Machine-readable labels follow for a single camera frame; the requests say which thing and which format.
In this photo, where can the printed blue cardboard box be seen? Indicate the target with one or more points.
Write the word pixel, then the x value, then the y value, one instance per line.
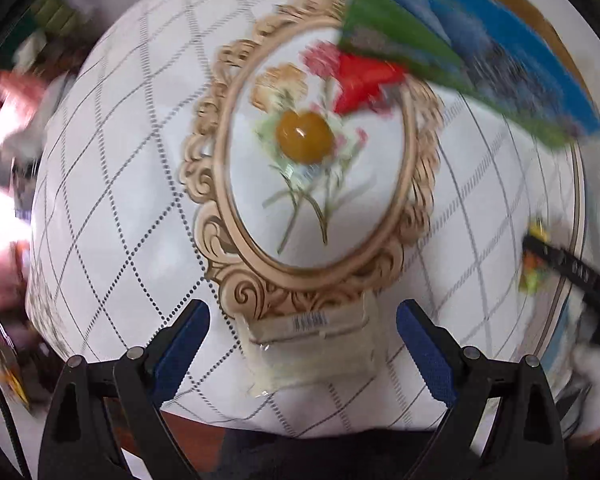
pixel 480 45

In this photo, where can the green snack packet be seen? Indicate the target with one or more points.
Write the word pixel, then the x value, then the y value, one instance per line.
pixel 530 280

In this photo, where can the amber round jelly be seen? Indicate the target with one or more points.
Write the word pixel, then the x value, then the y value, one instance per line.
pixel 304 137

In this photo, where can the person's dark fluffy trousers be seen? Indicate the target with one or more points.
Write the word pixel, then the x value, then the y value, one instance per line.
pixel 330 457

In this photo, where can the red snack packet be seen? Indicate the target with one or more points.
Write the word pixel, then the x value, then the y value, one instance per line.
pixel 362 82

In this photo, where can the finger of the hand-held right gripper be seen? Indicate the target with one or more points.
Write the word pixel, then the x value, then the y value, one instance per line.
pixel 565 265

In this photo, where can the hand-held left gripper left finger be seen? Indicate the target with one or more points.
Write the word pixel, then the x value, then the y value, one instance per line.
pixel 180 345

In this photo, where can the blue bedsheet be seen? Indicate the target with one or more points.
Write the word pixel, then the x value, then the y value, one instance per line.
pixel 565 360

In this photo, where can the dark shelf with yellow things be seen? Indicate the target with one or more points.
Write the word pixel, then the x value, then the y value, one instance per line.
pixel 10 375

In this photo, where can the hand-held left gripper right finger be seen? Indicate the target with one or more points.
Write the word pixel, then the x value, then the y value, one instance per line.
pixel 427 355

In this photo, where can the white floral quilted blanket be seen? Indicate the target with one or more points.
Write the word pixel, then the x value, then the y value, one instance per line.
pixel 155 185

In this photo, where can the clear white wafer packet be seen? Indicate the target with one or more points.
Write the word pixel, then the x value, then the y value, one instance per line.
pixel 310 355

